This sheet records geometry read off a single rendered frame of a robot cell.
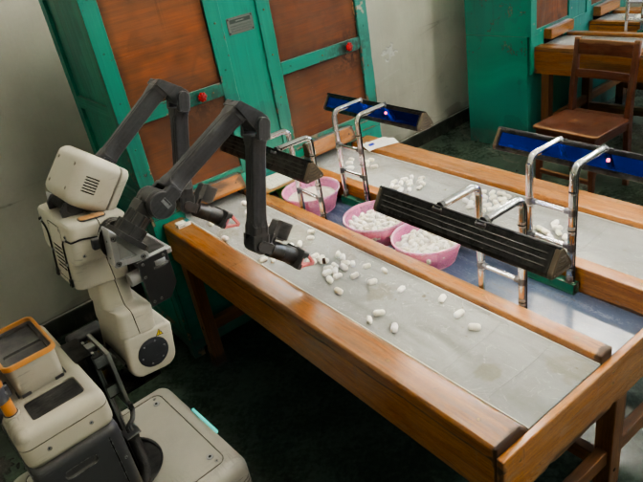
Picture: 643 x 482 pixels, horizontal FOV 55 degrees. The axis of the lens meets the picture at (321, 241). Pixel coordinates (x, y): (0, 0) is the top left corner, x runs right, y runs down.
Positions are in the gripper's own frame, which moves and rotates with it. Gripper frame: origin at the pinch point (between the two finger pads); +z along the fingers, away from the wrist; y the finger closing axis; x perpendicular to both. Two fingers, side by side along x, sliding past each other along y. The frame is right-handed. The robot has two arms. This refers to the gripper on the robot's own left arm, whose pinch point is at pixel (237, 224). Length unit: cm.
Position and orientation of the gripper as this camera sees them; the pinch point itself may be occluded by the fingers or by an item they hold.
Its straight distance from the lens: 241.4
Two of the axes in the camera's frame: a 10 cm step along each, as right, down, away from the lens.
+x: -3.9, 9.2, 0.3
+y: -6.0, -2.8, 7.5
